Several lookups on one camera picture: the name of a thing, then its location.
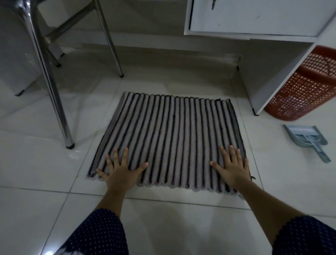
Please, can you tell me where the person's right hand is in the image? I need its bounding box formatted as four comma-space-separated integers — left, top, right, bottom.
209, 145, 252, 190

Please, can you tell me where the person's left hand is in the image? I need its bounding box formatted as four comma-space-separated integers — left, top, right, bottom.
96, 147, 149, 193

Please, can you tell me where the striped grey floor mat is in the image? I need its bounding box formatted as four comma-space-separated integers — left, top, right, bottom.
85, 91, 256, 196

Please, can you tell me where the person's left forearm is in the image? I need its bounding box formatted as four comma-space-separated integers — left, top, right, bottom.
94, 188, 130, 218

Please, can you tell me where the person's right forearm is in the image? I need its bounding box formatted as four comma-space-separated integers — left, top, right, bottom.
235, 179, 306, 245

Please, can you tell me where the dark dotted left sleeve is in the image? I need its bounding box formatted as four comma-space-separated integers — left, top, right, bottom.
54, 209, 130, 255

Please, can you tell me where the dark dotted sleeve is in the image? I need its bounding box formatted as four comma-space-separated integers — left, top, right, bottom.
272, 215, 336, 255
54, 209, 130, 255

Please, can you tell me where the grey plastic dustpan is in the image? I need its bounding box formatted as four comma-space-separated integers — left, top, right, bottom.
283, 124, 328, 149

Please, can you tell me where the grey hand brush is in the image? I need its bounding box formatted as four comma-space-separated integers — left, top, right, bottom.
291, 127, 331, 164

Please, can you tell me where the dark dotted right sleeve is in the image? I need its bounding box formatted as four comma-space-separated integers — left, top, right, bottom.
272, 215, 336, 255

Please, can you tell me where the red plastic laundry basket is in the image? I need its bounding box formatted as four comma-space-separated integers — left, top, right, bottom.
264, 45, 336, 121

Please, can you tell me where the chrome metal chair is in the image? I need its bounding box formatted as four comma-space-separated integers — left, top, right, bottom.
14, 0, 124, 150

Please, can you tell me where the white desk cabinet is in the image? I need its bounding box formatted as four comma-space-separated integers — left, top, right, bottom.
184, 0, 336, 116

